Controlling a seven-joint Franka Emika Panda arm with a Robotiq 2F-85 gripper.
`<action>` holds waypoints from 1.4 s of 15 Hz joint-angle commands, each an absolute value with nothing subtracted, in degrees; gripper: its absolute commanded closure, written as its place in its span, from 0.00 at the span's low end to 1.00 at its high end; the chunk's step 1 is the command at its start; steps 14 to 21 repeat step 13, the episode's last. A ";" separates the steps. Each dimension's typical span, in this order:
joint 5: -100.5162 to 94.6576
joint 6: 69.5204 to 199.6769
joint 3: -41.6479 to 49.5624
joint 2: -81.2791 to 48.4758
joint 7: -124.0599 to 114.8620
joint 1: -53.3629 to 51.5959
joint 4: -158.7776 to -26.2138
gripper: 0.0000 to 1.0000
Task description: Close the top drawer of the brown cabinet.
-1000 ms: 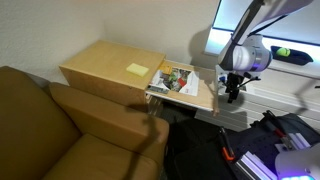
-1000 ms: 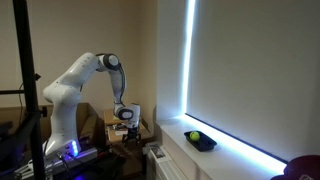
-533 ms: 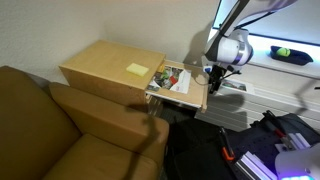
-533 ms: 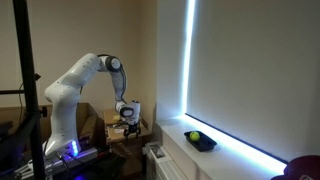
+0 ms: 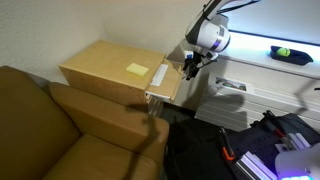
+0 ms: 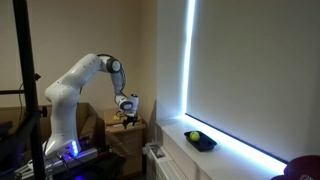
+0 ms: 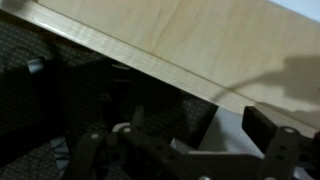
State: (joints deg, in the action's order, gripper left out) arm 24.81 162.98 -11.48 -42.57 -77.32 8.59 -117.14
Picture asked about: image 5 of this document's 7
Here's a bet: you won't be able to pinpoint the yellow-green tennis ball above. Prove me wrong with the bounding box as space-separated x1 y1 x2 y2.
276 47 291 58

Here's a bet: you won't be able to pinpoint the brown wooden cabinet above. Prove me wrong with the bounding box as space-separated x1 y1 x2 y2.
58 39 168 116

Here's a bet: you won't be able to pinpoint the brown leather armchair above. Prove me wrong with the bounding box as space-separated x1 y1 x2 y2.
0 65 171 180

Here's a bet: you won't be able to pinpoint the black orange clamp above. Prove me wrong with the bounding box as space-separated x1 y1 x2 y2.
217 126 236 163

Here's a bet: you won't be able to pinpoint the black red clamp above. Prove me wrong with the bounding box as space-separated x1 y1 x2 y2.
261 109 292 145

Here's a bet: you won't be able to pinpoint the brown cabinet drawer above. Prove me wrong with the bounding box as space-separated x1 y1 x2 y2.
144 59 186 103

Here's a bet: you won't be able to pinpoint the white booklet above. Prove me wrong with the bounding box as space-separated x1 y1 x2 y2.
149 63 170 88

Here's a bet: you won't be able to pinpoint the white radiator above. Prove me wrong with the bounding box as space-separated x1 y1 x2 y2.
194 72 320 133

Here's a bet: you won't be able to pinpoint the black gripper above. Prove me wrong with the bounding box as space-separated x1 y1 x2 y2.
181 54 205 81

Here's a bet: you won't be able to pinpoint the grey window blind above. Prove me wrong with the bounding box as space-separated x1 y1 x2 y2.
216 0 320 46

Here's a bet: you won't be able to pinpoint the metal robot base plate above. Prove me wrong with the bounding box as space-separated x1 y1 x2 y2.
229 112 320 180

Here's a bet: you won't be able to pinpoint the yellow sponge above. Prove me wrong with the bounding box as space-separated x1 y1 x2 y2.
125 62 150 78

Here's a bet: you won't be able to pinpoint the black plastic tray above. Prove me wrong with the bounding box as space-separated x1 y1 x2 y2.
269 45 315 67

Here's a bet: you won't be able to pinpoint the printed magazine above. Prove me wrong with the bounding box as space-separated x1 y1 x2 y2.
214 76 250 93

